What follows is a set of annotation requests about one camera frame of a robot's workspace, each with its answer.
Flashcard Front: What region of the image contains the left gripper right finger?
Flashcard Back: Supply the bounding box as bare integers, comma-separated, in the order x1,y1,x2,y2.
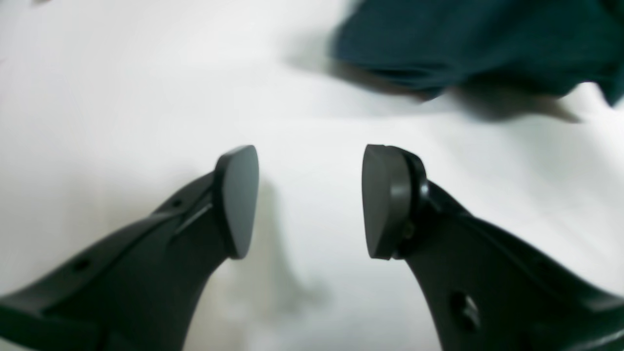
362,144,624,351

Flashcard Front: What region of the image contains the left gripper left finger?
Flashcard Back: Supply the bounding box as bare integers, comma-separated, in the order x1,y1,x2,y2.
0,146,259,351

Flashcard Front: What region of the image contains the dark teal t-shirt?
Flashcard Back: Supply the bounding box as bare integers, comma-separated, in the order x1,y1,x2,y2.
332,0,624,106

